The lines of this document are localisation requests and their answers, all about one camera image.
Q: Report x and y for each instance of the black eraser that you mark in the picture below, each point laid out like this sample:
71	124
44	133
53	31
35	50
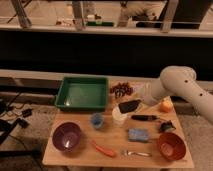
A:
128	106

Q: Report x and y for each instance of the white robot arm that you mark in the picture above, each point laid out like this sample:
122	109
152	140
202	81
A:
179	81

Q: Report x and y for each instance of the small blue cup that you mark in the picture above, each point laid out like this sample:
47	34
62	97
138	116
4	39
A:
97	120

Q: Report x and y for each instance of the white paper cup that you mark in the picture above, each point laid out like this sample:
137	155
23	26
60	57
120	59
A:
118	117

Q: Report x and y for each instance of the green plastic tray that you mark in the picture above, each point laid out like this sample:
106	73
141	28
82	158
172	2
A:
82	94

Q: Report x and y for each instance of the clear plastic bag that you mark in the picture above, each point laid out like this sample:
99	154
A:
139	90

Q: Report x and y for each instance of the blue sponge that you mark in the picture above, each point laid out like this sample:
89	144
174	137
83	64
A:
138	135

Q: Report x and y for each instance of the orange fruit toy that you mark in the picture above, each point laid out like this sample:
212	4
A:
166	106

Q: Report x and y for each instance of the purple bowl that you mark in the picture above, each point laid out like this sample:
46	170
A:
66	137

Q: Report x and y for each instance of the orange carrot toy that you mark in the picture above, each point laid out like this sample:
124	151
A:
104	151

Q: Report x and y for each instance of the silver fork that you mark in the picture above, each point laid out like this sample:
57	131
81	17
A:
129	153

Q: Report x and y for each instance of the red-brown bowl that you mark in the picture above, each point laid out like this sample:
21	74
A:
171	146

